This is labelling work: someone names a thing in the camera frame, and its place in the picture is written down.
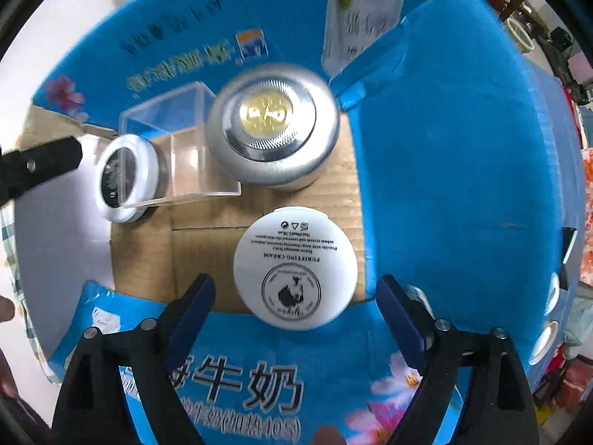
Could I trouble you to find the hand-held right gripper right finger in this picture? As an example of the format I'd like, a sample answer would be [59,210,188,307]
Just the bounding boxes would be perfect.
[375,274,541,445]

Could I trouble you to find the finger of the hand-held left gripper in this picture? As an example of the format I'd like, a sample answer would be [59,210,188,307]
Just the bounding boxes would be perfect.
[0,136,85,205]

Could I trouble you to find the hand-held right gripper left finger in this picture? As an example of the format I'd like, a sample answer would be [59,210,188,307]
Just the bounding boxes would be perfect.
[50,273,217,445]

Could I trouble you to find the white-rimmed black jar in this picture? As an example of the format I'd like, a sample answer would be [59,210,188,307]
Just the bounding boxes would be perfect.
[94,133,170,224]

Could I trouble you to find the white cream jar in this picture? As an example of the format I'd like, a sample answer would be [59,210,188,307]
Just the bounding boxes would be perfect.
[233,206,358,331]

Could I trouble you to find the blue cardboard box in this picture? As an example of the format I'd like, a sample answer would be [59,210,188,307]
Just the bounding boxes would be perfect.
[32,0,585,445]

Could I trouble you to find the checked cloth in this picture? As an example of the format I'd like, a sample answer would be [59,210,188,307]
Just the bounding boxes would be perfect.
[0,203,49,372]

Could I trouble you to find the clear acrylic box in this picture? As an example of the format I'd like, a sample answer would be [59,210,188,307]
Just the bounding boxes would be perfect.
[111,82,242,209]

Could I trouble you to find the white round cap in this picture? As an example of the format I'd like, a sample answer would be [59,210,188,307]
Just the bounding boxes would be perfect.
[544,273,561,316]
[528,321,560,366]

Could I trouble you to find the silver jar with gold lid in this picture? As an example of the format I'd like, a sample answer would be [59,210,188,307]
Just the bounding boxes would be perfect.
[206,62,342,188]

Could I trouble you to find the white paper label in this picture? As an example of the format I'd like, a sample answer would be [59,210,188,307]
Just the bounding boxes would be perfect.
[321,0,409,77]

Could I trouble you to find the white ring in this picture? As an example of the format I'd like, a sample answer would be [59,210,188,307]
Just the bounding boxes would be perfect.
[506,17,534,53]

